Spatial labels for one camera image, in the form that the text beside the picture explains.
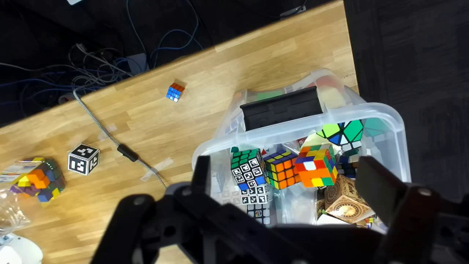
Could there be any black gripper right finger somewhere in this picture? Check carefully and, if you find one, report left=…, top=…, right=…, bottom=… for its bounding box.
left=357, top=156, right=408, bottom=229

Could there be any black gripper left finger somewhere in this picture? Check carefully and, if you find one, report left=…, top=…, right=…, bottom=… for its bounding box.
left=193, top=156, right=212, bottom=193

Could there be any wooden engraved puzzle cube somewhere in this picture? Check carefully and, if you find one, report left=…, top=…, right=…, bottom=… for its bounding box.
left=317, top=177, right=374, bottom=225

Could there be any black white marker-pattern cube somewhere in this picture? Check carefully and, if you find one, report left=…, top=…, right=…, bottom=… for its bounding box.
left=231, top=147, right=269, bottom=206

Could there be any green skewb puzzle cube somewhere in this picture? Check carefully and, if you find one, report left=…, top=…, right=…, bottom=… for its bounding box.
left=317, top=121, right=364, bottom=150

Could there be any orange yellow rubiks cube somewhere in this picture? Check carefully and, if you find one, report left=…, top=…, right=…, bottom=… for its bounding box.
left=264, top=147, right=301, bottom=191

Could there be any small blue orange cube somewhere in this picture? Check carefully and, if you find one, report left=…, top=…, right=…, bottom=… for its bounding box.
left=166, top=81, right=187, bottom=103

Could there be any clear plastic storage box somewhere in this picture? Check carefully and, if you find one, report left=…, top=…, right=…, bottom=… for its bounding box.
left=194, top=71, right=411, bottom=234

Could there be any black white marker cube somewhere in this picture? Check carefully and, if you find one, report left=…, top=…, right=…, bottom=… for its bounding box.
left=68, top=146, right=100, bottom=177

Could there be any clear jar of blocks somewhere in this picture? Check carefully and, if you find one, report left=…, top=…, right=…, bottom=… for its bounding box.
left=0, top=158, right=67, bottom=234

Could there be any grey cable with connector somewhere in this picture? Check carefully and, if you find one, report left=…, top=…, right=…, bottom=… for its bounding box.
left=72, top=87, right=171, bottom=190

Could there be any black box latch handle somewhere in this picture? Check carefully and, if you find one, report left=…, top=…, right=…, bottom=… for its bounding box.
left=241, top=87, right=322, bottom=131

